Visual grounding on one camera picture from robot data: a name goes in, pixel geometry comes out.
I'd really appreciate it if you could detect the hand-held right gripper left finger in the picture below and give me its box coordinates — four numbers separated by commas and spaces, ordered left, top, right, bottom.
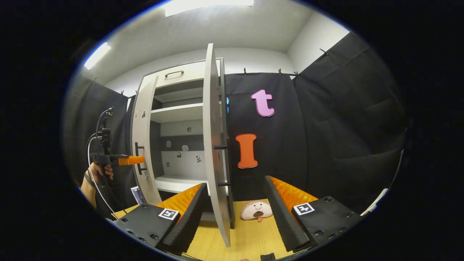
112, 182, 210, 256

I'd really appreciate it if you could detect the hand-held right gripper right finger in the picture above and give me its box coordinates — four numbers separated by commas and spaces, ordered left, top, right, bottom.
263, 175, 364, 253

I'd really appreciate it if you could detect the beige cabinet door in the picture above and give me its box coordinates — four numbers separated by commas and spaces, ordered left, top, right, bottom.
202, 43, 235, 248
130, 75, 162, 206

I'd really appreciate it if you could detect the beige double-door shoe cabinet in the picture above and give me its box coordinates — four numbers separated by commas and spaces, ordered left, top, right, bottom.
130, 57, 236, 227

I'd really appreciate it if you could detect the pink smiling plush toy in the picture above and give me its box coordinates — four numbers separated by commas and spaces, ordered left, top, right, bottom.
240, 200, 273, 222

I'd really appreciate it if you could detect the small white blue box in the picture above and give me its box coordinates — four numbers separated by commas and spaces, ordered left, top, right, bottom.
130, 186, 148, 206

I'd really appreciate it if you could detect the small ceiling light panel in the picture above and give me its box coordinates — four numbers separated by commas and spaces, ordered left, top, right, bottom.
84, 42, 112, 70

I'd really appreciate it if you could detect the flat white blue packet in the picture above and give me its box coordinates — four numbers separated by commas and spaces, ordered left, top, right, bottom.
360, 188, 389, 217

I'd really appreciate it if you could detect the black backdrop cloth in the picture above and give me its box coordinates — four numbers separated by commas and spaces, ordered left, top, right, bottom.
63, 32, 412, 218

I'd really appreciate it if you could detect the row of black cloth clips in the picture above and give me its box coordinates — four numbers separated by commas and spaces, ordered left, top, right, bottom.
92, 48, 328, 96

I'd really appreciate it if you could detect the large ceiling light panel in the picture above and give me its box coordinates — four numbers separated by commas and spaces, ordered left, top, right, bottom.
161, 0, 255, 18

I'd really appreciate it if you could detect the beige cabinet drawer black handle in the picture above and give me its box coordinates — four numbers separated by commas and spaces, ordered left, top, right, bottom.
140, 60, 222, 89

